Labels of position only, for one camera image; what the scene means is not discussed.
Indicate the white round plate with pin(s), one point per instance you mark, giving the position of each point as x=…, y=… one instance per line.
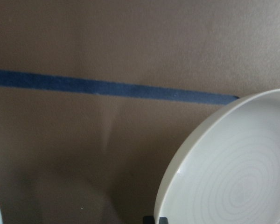
x=235, y=172

